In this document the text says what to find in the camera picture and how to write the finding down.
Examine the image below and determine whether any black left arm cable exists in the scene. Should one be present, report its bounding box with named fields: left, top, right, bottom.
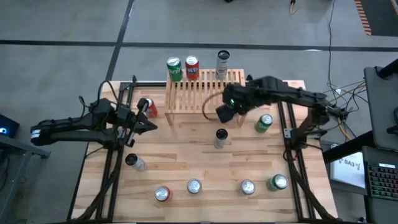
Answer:
left=80, top=80, right=121, bottom=108

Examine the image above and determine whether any red Coke can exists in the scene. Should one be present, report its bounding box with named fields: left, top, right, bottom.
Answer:
left=154, top=185, right=173, bottom=203

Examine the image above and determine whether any yellow cable with plug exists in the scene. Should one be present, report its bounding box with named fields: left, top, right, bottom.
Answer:
left=289, top=0, right=304, bottom=16

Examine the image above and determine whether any orange striped floor tape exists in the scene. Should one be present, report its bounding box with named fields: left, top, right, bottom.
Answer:
left=354, top=0, right=373, bottom=36

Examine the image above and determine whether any long black floor cable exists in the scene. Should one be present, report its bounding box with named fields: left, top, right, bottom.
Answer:
left=326, top=0, right=338, bottom=90

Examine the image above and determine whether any wooden slatted shelf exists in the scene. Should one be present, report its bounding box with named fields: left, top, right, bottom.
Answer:
left=164, top=68, right=249, bottom=127

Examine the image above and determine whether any black metal table frame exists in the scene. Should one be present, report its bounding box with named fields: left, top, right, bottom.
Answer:
left=67, top=74, right=335, bottom=223

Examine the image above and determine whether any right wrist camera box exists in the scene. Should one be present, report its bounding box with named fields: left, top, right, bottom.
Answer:
left=215, top=105, right=236, bottom=123

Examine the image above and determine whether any grey side table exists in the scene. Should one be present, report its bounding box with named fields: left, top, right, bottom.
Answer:
left=0, top=133, right=51, bottom=223

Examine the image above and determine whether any black floor mat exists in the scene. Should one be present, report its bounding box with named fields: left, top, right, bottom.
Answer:
left=360, top=0, right=398, bottom=37

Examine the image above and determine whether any orange Fanta can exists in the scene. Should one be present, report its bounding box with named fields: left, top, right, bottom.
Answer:
left=143, top=98, right=159, bottom=119
left=184, top=55, right=200, bottom=81

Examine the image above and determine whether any backlit laptop keyboard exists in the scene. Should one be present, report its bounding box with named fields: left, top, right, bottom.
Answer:
left=366, top=162, right=398, bottom=202

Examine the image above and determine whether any white Celsius slim can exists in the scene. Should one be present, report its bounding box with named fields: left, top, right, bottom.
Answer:
left=213, top=128, right=229, bottom=150
left=124, top=152, right=148, bottom=172

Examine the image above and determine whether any silver Diet Coke can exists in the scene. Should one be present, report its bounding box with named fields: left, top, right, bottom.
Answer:
left=187, top=178, right=203, bottom=195
left=238, top=179, right=257, bottom=197

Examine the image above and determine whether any yellow floor cable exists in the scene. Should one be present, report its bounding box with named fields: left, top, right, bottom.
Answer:
left=312, top=82, right=368, bottom=141

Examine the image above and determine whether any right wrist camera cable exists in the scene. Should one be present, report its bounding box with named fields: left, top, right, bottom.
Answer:
left=201, top=91, right=229, bottom=121

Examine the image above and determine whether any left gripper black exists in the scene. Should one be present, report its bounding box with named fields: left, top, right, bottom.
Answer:
left=117, top=98, right=159, bottom=147

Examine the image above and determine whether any green Sprite can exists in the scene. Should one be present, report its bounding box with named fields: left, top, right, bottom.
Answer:
left=266, top=174, right=289, bottom=192
left=166, top=56, right=183, bottom=83
left=254, top=113, right=274, bottom=134

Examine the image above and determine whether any black box blue light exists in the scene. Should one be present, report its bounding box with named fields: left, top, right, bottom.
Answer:
left=0, top=114, right=20, bottom=139

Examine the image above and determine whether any black side desk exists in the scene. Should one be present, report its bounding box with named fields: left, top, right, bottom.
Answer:
left=322, top=130, right=398, bottom=224

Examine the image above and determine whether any white SA3 paper sign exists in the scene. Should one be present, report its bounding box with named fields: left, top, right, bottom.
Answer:
left=330, top=151, right=366, bottom=189

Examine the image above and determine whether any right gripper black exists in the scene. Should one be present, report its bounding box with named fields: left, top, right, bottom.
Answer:
left=223, top=81, right=259, bottom=114

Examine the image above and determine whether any Celsius Arctic Vibe can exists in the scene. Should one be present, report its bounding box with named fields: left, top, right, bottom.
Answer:
left=215, top=50, right=231, bottom=81

